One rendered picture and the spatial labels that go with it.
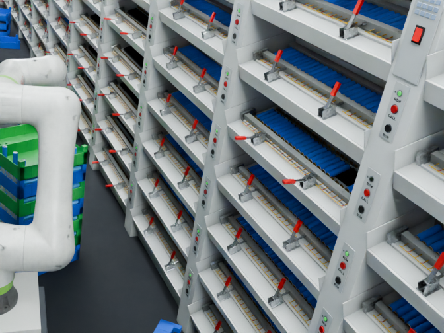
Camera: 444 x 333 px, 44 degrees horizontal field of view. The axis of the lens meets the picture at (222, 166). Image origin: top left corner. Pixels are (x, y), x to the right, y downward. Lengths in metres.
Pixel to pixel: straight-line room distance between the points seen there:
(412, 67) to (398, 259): 0.41
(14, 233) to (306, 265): 0.80
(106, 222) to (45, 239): 1.24
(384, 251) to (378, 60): 0.41
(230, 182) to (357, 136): 0.63
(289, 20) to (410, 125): 0.50
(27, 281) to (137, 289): 0.69
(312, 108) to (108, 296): 1.32
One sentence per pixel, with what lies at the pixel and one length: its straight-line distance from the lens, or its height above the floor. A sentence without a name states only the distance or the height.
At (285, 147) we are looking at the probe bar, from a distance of 1.58.
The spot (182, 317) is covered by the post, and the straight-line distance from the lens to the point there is 2.26.
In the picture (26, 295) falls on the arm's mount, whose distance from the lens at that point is 1.82.
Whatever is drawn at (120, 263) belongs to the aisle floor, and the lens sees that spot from 2.57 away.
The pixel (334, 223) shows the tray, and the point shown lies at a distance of 1.36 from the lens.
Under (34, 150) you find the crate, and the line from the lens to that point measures 2.41.
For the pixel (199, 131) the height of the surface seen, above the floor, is 0.74.
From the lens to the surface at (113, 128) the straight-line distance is 3.07.
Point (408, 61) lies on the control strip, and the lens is 1.17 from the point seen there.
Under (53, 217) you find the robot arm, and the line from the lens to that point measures 1.62.
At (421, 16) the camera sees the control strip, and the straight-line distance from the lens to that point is 1.16.
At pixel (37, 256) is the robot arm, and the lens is 1.63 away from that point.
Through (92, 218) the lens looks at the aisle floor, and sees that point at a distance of 2.87.
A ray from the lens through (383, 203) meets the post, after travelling 1.23.
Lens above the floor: 1.53
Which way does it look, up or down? 25 degrees down
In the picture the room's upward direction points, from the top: 11 degrees clockwise
